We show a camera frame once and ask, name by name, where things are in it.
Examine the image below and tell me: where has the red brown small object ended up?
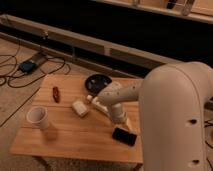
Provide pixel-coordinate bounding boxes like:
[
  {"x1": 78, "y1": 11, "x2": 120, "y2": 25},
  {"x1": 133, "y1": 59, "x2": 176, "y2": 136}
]
[{"x1": 53, "y1": 87, "x2": 60, "y2": 103}]

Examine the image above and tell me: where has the white toy block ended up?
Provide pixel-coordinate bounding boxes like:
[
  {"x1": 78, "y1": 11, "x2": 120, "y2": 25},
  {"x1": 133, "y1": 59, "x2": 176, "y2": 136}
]
[{"x1": 86, "y1": 95, "x2": 108, "y2": 116}]

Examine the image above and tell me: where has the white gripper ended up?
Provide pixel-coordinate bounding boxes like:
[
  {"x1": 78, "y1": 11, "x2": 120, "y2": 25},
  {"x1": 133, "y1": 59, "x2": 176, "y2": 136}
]
[{"x1": 109, "y1": 103, "x2": 132, "y2": 130}]

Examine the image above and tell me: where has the black floor cable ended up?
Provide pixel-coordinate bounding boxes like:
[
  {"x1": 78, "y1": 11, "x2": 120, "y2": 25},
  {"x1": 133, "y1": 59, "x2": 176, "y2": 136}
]
[{"x1": 0, "y1": 44, "x2": 73, "y2": 89}]

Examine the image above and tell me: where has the black round plate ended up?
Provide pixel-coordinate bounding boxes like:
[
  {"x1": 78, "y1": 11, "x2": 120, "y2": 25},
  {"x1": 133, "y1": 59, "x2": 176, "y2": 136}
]
[{"x1": 84, "y1": 74, "x2": 112, "y2": 94}]

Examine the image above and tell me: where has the white paper cup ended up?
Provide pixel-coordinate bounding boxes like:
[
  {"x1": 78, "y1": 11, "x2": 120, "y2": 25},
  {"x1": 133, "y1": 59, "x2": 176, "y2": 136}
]
[{"x1": 26, "y1": 106, "x2": 50, "y2": 130}]

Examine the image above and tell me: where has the blue power adapter box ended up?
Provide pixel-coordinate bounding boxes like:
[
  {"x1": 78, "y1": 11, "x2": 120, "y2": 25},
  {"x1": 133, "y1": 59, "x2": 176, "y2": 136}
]
[{"x1": 18, "y1": 60, "x2": 37, "y2": 74}]

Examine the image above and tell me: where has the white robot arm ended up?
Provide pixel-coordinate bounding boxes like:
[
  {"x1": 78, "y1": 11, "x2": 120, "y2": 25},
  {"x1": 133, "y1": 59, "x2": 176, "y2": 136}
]
[{"x1": 98, "y1": 62, "x2": 213, "y2": 171}]

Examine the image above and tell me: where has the wooden table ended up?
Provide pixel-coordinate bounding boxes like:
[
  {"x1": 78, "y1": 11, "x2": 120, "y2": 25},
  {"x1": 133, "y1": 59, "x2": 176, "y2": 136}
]
[{"x1": 10, "y1": 75, "x2": 143, "y2": 164}]

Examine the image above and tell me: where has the black cable on right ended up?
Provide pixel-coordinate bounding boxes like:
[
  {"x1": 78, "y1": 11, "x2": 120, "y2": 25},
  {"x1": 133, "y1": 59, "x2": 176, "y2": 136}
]
[{"x1": 203, "y1": 118, "x2": 213, "y2": 171}]

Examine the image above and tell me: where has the white rectangular block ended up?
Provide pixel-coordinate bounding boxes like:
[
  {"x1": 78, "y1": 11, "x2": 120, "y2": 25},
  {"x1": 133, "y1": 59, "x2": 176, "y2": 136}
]
[{"x1": 72, "y1": 100, "x2": 89, "y2": 117}]

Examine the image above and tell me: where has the black eraser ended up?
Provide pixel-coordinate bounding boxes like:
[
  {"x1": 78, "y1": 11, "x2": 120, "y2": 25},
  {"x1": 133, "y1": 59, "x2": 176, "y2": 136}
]
[{"x1": 112, "y1": 127, "x2": 137, "y2": 146}]

